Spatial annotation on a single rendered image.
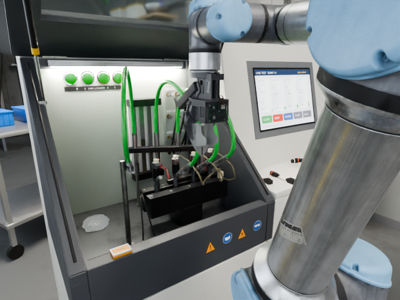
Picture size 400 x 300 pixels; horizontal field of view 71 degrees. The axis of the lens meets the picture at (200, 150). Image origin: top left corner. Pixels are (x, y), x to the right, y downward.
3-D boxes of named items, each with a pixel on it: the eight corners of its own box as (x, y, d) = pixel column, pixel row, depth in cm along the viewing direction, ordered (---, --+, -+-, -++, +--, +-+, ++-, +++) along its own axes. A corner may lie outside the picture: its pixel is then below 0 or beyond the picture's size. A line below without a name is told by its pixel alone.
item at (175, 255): (94, 323, 71) (87, 271, 66) (90, 311, 74) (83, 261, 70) (265, 241, 104) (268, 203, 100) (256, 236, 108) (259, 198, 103)
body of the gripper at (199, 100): (203, 127, 64) (203, 72, 61) (184, 121, 71) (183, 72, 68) (229, 123, 68) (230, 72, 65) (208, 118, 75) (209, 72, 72)
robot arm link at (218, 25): (272, -4, 51) (243, 8, 61) (215, -10, 48) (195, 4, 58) (269, 41, 53) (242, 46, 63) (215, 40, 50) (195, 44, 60)
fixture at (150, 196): (152, 237, 100) (150, 198, 96) (141, 224, 108) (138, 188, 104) (225, 211, 119) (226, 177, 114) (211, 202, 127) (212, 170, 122)
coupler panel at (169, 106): (168, 149, 130) (165, 81, 121) (164, 147, 133) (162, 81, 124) (191, 145, 137) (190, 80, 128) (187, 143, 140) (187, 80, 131)
